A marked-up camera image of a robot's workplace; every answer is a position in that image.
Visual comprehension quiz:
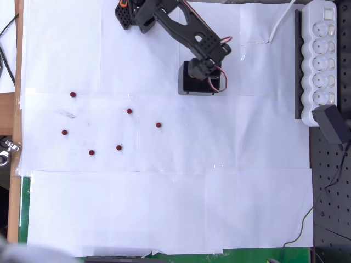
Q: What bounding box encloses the black box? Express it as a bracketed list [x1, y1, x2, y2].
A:
[178, 60, 221, 96]

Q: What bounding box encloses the red servo cable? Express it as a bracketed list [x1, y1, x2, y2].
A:
[208, 65, 229, 93]

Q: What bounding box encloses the flat black device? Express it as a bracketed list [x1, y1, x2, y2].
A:
[84, 255, 168, 263]

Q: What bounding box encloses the black power adapter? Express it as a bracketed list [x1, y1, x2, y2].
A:
[312, 104, 348, 145]

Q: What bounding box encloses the white power strip cable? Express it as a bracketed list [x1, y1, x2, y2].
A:
[268, 0, 297, 44]

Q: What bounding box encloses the thin black adapter cable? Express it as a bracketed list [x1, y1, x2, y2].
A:
[280, 142, 350, 263]

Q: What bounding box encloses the black pegboard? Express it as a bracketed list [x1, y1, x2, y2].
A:
[309, 0, 351, 263]

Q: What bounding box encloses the metal clamp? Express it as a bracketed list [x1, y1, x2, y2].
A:
[0, 139, 22, 165]

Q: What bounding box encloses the blurred white object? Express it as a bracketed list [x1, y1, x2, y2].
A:
[0, 234, 76, 263]

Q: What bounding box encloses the white paper table cover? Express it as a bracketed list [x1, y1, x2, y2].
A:
[18, 0, 315, 258]

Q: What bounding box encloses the thick black cable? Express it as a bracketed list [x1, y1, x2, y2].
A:
[0, 46, 16, 84]

